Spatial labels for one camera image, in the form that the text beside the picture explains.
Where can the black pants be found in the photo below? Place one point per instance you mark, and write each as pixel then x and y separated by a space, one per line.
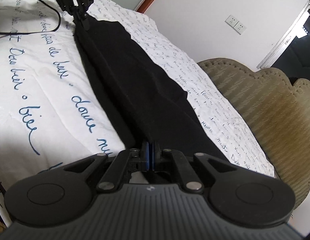
pixel 143 104

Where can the window with white frame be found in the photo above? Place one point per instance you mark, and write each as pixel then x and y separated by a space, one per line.
pixel 292 53

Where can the white double wall socket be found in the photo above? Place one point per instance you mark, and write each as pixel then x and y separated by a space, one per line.
pixel 235 24

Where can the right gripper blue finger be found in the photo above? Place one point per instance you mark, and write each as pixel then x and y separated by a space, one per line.
pixel 156 155
pixel 145 156

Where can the white bedsheet with blue script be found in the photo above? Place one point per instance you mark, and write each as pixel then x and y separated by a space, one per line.
pixel 49 115

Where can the olive upholstered headboard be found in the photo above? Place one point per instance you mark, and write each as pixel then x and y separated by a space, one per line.
pixel 276 111

